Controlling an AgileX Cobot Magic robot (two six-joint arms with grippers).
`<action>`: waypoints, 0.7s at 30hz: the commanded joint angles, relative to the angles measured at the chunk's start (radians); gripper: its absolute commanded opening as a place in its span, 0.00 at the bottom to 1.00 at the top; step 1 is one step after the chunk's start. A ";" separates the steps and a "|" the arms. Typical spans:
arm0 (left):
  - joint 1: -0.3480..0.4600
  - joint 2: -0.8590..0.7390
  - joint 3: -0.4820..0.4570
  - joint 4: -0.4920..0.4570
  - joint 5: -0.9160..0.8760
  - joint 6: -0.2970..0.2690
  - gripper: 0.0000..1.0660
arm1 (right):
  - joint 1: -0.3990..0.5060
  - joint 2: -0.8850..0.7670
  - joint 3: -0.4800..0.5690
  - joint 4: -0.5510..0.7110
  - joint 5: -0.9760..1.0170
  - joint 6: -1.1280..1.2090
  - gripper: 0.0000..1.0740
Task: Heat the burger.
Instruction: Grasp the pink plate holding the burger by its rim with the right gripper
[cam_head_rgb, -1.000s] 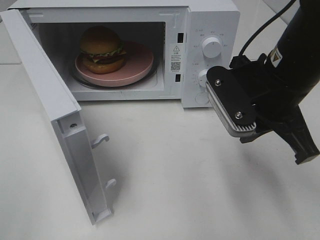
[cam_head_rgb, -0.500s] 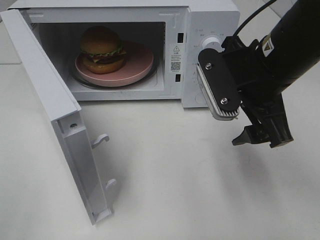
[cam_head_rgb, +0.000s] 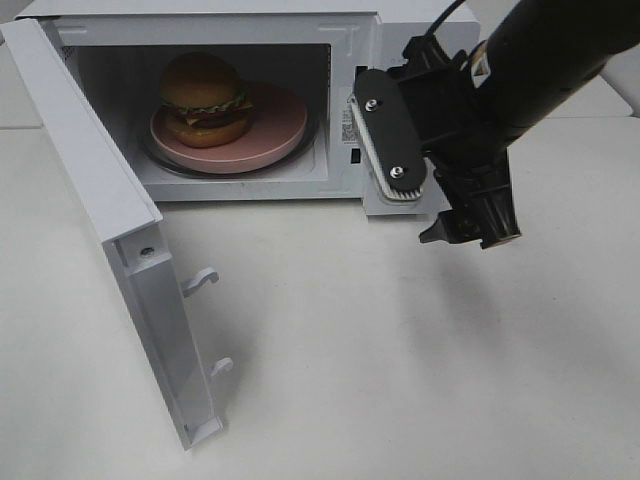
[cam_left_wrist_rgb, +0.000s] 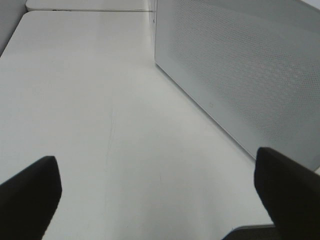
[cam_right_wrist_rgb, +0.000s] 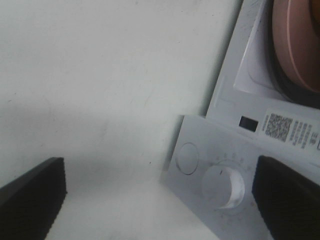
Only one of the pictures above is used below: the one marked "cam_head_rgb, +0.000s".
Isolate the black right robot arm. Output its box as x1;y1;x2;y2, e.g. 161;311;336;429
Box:
389;1;639;248

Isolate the pink round plate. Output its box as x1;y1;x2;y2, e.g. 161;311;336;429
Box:
150;82;309;175

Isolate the white microwave door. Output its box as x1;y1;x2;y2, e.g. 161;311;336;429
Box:
1;19;233;450

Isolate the white microwave oven body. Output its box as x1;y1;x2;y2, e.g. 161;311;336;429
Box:
13;1;445;215

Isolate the toy hamburger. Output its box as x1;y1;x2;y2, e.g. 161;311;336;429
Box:
160;52;253;148

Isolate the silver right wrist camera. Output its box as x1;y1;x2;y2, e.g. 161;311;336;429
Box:
349;69;427;202

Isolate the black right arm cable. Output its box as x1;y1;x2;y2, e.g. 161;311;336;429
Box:
424;0;469;39

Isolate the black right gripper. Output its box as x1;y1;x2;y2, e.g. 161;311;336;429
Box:
389;35;521;249

